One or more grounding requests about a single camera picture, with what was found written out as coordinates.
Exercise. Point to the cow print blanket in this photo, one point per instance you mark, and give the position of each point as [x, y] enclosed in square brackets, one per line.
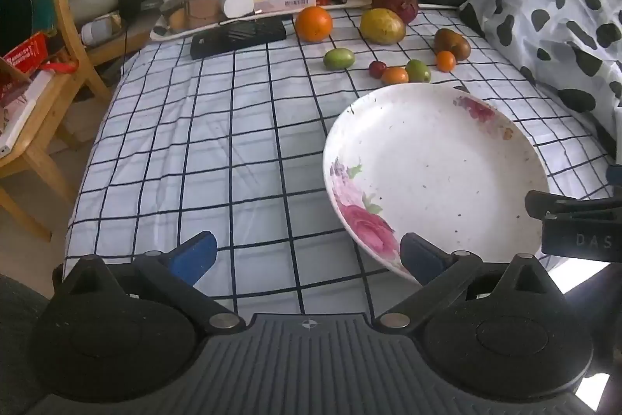
[549, 21]

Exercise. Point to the red box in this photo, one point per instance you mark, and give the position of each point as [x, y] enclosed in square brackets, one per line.
[24, 53]

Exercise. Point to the dark red pomegranate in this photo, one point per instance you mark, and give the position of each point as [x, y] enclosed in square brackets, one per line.
[396, 1]

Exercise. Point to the white checkered bed sheet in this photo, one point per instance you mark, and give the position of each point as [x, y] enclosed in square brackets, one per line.
[218, 142]

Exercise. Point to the large orange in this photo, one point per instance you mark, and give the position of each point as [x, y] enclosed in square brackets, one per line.
[314, 24]

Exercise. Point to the yellow green mango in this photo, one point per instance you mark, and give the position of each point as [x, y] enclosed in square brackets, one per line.
[382, 26]

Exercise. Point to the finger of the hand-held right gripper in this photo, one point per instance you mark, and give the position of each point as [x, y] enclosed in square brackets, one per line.
[559, 207]
[615, 175]

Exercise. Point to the small green fruit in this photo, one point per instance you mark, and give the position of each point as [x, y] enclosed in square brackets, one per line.
[418, 71]
[338, 59]

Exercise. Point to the white cylinder container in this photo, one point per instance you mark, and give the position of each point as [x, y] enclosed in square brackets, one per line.
[236, 3]

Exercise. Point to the small brown pouch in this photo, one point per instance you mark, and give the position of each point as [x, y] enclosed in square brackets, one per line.
[201, 11]

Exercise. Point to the white flat tray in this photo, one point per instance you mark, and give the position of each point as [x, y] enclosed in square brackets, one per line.
[170, 33]

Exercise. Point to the small white bottle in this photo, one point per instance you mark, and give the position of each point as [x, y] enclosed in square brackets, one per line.
[96, 31]

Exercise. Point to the small red cherry tomato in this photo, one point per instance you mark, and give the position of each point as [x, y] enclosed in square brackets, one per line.
[377, 69]

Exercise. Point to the white floral plate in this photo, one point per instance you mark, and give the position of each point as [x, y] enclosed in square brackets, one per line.
[437, 172]

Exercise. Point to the small orange kumquat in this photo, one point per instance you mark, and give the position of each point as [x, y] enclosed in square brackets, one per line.
[446, 61]
[395, 76]

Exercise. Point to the wooden chair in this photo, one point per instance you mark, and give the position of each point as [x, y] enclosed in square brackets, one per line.
[73, 70]

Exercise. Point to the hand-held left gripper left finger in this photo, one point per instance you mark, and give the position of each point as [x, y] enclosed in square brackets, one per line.
[197, 255]

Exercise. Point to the black wallet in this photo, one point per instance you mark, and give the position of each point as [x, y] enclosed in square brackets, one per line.
[238, 38]

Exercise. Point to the brown round fruit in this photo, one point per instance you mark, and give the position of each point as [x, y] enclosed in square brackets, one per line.
[453, 43]

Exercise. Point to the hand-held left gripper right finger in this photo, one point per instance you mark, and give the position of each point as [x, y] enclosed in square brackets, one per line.
[419, 258]

